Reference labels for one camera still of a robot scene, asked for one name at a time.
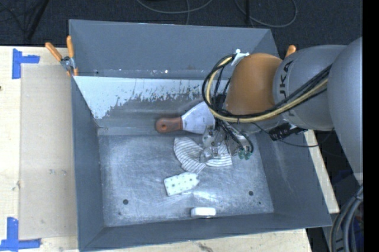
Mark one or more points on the small white oval block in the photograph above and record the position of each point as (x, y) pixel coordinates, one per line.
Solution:
(202, 211)

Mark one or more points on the white dotted flat sponge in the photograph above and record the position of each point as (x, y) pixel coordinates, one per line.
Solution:
(180, 183)

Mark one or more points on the grey metal bin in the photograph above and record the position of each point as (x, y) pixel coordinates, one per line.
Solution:
(148, 180)

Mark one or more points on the pale wood flat board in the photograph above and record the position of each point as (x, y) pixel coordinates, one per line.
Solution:
(44, 156)

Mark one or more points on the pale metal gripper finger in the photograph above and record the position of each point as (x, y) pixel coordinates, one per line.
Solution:
(210, 152)
(211, 134)

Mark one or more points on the white striped cloth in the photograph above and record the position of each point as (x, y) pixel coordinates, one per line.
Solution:
(189, 154)

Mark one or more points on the black cylinder on white bracket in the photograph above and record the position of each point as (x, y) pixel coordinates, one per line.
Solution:
(281, 132)

